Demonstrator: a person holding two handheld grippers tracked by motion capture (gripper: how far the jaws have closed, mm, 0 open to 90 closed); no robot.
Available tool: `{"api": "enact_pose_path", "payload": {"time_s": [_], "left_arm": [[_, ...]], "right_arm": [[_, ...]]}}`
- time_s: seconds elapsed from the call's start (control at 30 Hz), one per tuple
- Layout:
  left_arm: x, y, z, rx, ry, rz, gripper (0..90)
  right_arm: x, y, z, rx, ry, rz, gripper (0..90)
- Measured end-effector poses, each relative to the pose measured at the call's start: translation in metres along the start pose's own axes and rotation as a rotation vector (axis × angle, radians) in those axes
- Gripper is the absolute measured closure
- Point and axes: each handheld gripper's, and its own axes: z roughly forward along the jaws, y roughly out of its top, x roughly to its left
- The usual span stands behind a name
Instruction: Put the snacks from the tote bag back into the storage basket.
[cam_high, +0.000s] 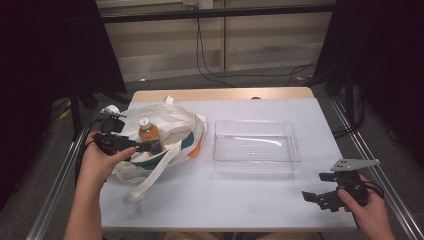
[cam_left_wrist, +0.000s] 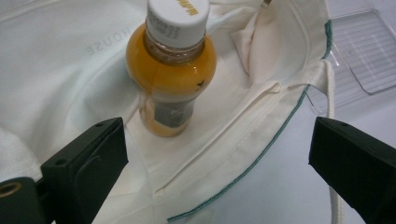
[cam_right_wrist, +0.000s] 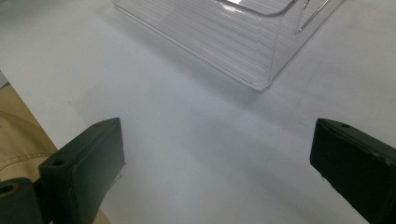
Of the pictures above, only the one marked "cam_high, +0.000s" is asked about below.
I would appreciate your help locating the person's right hand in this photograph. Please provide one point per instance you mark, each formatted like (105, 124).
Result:
(370, 210)

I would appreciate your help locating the black horizontal bar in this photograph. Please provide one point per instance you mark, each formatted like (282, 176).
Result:
(216, 13)

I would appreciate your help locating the black metal stand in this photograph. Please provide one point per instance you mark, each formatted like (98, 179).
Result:
(76, 113)
(350, 100)

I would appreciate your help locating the white wall outlet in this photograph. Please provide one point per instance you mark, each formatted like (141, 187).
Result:
(205, 4)

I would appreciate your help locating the light grey table mat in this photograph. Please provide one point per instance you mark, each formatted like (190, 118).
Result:
(233, 196)

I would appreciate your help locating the black curtain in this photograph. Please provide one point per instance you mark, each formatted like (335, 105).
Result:
(50, 60)
(383, 66)

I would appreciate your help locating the clear plastic container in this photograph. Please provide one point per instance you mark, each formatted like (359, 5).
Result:
(256, 146)

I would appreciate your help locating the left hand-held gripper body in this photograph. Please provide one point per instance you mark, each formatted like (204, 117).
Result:
(111, 142)

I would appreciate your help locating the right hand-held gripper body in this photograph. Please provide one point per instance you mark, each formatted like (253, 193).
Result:
(350, 186)

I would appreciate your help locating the white tote bag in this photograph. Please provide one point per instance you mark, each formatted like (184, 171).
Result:
(175, 128)

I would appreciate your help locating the orange drink bottle white cap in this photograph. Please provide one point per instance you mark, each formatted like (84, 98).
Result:
(148, 133)

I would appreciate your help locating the aluminium frame rail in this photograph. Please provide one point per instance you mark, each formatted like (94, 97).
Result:
(55, 193)
(383, 180)

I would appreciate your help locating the person's left hand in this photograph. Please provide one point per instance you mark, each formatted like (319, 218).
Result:
(96, 165)

